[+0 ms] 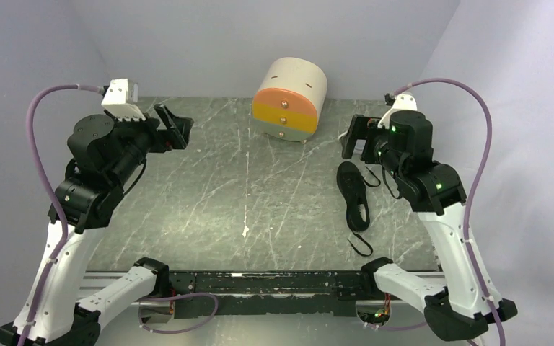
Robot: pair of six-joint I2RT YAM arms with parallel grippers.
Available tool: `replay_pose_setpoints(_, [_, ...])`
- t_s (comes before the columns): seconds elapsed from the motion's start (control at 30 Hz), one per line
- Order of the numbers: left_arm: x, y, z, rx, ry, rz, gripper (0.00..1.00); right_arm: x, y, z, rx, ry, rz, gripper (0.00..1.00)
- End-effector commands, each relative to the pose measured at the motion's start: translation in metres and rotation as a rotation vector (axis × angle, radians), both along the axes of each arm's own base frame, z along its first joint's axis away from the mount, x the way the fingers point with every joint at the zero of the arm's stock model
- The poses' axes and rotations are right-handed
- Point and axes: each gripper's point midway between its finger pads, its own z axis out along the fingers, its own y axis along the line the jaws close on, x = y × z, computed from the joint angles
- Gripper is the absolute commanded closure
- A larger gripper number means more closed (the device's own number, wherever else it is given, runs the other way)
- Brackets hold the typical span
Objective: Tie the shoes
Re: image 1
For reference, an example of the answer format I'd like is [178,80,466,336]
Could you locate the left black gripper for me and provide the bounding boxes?
[105,102,192,186]

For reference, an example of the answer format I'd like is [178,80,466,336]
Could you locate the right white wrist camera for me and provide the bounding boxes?
[377,93,418,128]

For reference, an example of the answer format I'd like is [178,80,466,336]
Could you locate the black shoe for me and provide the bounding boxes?
[336,161,370,232]

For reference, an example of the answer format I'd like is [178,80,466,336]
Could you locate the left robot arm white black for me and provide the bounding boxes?
[0,104,194,345]

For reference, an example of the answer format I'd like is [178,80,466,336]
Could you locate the round cream drawer cabinet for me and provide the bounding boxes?
[251,57,327,143]

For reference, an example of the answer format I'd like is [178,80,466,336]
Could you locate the aluminium frame rail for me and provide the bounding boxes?
[78,270,454,306]

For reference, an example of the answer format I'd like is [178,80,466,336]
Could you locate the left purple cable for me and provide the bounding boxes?
[16,84,110,346]

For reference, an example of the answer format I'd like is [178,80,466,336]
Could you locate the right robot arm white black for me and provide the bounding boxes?
[342,110,517,341]

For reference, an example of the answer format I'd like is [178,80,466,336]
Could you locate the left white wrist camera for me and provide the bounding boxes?
[101,79,146,122]

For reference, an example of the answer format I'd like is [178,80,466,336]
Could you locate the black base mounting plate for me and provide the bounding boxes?
[170,270,384,319]

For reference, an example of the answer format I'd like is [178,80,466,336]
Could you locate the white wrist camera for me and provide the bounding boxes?
[377,93,418,128]
[101,79,146,122]

